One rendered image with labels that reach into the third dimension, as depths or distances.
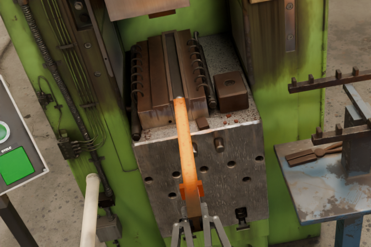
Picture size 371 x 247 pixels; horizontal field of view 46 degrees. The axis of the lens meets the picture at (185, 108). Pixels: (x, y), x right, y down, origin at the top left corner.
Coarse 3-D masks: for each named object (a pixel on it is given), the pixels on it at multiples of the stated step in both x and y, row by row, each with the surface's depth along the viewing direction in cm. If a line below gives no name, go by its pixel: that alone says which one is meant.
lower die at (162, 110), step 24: (144, 48) 154; (192, 48) 146; (144, 72) 141; (168, 72) 135; (192, 72) 135; (144, 96) 131; (168, 96) 127; (192, 96) 125; (144, 120) 127; (168, 120) 128
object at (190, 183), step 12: (180, 108) 109; (180, 120) 106; (180, 132) 102; (180, 144) 98; (180, 156) 95; (192, 156) 95; (192, 168) 92; (192, 180) 89; (192, 192) 85; (192, 204) 83; (192, 216) 80; (192, 228) 83
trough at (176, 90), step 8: (168, 40) 154; (168, 48) 150; (176, 48) 148; (168, 56) 146; (176, 56) 145; (168, 64) 140; (176, 64) 141; (176, 72) 137; (176, 80) 134; (176, 88) 130; (176, 96) 127; (184, 96) 125
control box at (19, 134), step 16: (0, 80) 110; (0, 96) 110; (0, 112) 110; (16, 112) 112; (16, 128) 112; (0, 144) 110; (16, 144) 112; (32, 144) 113; (32, 160) 113; (0, 176) 111; (32, 176) 113; (0, 192) 111
